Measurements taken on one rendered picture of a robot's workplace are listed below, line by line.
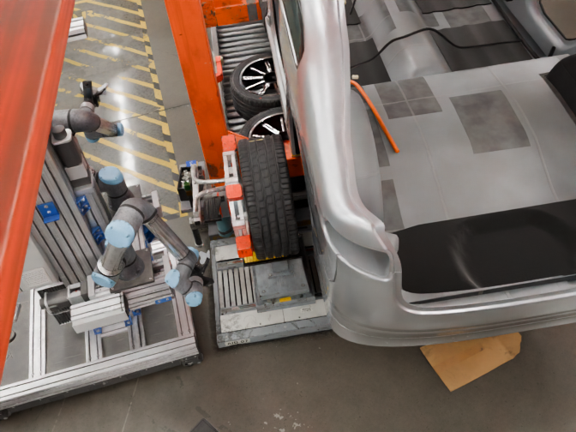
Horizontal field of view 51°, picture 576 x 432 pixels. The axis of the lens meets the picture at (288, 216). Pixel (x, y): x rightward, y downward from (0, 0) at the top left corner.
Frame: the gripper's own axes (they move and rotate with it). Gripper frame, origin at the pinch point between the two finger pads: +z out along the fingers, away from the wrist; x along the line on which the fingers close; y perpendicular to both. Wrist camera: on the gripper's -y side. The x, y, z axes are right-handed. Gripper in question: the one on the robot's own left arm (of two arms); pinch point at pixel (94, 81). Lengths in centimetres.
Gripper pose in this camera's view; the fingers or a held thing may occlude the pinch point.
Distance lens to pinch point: 370.1
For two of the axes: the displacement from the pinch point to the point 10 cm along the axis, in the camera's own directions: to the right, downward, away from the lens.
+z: -0.2, -7.5, 6.6
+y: -0.5, 6.6, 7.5
